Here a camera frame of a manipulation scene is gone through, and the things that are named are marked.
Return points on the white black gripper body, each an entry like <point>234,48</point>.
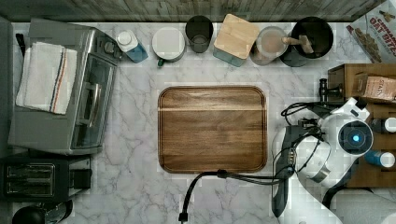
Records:
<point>352,108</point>

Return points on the black metal drawer handle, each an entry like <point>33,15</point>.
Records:
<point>325,93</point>

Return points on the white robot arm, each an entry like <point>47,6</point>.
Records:
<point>324,150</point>

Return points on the blue spice shaker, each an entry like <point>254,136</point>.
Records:
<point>379,158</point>

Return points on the black utensil holder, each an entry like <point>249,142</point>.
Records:
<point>320,36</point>

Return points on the cinnamon oat bites box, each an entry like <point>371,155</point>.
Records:
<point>375,32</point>

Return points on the wooden utensil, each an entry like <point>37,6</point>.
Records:
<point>303,41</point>

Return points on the clear cereal jar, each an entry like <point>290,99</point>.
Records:
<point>268,45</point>

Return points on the teal canister wooden lid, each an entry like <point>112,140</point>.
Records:
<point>235,40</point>

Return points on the wooden cutting board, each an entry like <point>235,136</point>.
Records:
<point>207,128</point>

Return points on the dark smoky glass tumbler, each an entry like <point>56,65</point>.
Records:
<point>199,31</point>

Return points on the teal jar white lid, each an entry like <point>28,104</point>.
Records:
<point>168,44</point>

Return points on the white bottle blue label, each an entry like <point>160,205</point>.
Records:
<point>131,46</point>

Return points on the silver toaster oven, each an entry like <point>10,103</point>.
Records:
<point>80,131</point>

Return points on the striped white kitchen towel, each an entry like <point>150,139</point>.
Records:
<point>48,77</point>

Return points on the black coffee machine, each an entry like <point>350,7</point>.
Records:
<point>43,213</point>

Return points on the black slot toaster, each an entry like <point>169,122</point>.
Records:
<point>47,178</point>

